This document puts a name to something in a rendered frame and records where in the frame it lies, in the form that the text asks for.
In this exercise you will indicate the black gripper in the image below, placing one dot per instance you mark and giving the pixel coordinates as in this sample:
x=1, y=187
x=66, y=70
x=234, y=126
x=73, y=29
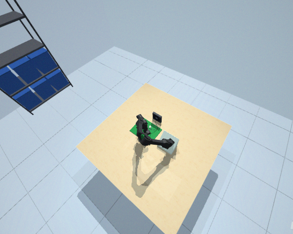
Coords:
x=146, y=130

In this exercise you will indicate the green circuit board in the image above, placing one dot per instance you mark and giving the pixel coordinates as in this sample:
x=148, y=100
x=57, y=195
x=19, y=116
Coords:
x=154, y=130

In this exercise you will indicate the black cooling fan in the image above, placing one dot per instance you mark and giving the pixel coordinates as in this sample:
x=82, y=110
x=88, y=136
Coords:
x=157, y=117

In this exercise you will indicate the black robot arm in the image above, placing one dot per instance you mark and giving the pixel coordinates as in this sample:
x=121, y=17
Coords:
x=165, y=143

